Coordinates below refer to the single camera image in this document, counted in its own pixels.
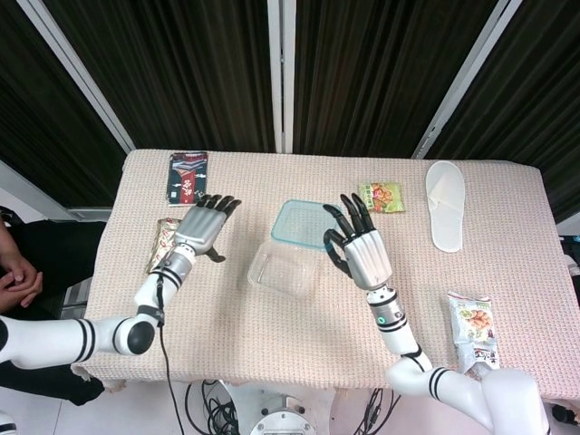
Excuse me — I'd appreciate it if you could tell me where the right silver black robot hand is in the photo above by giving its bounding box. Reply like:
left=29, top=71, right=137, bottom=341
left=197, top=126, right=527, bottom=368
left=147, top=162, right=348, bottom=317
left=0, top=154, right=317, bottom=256
left=322, top=193, right=394, bottom=291

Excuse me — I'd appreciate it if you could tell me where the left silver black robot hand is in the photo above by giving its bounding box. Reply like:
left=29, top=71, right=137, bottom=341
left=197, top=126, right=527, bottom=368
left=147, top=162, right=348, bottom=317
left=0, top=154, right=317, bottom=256
left=174, top=193, right=242, bottom=264

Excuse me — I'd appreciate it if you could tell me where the clear blue-rimmed plastic container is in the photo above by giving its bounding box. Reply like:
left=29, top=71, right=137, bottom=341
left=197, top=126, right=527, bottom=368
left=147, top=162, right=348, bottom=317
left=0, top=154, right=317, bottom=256
left=270, top=198, right=348, bottom=253

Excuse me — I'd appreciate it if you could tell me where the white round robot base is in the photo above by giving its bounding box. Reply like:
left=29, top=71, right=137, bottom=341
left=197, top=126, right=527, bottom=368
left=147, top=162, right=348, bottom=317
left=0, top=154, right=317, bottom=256
left=226, top=380, right=345, bottom=435

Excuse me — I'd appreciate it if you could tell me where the gold red wrapped package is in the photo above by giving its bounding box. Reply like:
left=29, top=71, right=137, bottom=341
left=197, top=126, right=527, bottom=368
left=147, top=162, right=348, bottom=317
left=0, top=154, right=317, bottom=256
left=143, top=217, right=182, bottom=276

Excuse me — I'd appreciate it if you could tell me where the red black snack packet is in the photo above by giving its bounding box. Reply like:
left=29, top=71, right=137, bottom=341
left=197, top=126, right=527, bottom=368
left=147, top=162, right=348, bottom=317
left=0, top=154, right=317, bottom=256
left=163, top=151, right=210, bottom=208

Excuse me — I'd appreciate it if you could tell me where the green snack packet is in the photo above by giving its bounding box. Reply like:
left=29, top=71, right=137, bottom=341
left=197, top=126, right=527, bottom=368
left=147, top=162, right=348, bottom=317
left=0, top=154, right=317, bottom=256
left=357, top=181, right=405, bottom=214

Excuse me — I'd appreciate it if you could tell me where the white slipper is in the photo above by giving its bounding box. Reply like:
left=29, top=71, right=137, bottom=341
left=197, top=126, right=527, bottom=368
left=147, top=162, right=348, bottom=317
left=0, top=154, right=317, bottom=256
left=424, top=160, right=467, bottom=253

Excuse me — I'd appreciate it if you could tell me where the pink waffle tablecloth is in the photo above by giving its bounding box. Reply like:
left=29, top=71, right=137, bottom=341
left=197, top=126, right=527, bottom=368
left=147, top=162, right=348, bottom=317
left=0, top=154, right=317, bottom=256
left=72, top=149, right=580, bottom=404

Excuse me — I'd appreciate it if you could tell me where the white nut snack packet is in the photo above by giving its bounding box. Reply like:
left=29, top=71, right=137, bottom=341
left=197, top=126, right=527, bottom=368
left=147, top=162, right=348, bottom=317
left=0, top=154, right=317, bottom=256
left=447, top=292, right=495, bottom=346

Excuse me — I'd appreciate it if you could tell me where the dark pleated curtain panel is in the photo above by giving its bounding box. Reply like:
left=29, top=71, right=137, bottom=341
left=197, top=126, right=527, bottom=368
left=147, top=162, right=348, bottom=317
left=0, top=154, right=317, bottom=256
left=423, top=0, right=580, bottom=223
left=0, top=0, right=131, bottom=209
left=294, top=0, right=499, bottom=159
left=43, top=0, right=277, bottom=153

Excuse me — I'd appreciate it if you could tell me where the seated person in black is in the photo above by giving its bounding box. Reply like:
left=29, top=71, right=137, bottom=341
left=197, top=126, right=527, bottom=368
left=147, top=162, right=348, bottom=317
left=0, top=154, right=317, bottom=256
left=0, top=212, right=108, bottom=407

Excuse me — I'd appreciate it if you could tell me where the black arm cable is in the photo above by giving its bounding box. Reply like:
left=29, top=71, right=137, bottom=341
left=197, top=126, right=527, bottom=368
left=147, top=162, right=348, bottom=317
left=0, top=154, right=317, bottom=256
left=155, top=271, right=188, bottom=435

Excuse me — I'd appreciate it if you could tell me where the black floor cable bundle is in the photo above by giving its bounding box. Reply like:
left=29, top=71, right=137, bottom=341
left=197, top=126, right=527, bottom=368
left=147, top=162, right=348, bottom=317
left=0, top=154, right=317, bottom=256
left=184, top=378, right=255, bottom=435
left=362, top=387, right=403, bottom=435

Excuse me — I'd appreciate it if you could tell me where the white metal frame post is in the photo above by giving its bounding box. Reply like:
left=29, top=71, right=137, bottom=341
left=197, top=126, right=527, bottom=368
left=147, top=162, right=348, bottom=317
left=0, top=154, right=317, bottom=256
left=411, top=0, right=511, bottom=160
left=17, top=0, right=137, bottom=153
left=266, top=0, right=298, bottom=154

